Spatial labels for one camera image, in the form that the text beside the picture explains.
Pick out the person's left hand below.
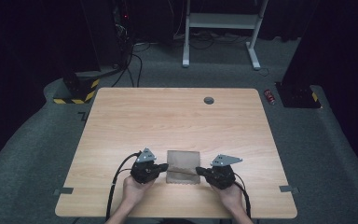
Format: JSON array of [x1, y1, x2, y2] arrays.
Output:
[[122, 175, 157, 210]]

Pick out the black yellow striped stand base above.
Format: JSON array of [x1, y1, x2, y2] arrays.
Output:
[[52, 70, 102, 105]]

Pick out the red can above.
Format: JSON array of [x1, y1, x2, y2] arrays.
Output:
[[263, 89, 277, 106]]

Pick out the white metal stand frame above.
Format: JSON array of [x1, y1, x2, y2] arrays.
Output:
[[181, 0, 270, 71]]

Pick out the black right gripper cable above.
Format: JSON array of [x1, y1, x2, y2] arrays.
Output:
[[234, 172, 252, 219]]

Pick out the black tape floor mark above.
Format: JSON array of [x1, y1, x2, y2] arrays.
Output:
[[76, 111, 90, 123]]

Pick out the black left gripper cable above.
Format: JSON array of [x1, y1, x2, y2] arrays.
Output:
[[104, 150, 143, 222]]

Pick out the black floor cables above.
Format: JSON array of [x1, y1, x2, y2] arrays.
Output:
[[111, 41, 152, 89]]

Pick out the black stand base yellow mark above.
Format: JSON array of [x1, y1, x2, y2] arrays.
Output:
[[274, 81, 322, 109]]

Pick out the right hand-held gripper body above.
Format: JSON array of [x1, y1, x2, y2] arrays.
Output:
[[205, 154, 243, 190]]

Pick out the beige cloth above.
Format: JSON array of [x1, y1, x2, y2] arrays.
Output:
[[165, 149, 201, 186]]

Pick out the person's right hand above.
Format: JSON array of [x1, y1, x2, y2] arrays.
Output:
[[210, 182, 247, 215]]

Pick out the grey tape strip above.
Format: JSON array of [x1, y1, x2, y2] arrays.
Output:
[[53, 187, 75, 197], [278, 185, 300, 194]]

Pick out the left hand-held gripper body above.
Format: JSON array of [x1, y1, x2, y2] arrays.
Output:
[[130, 147, 161, 185]]

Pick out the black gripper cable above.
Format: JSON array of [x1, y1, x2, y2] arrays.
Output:
[[104, 150, 143, 222], [234, 172, 252, 219]]

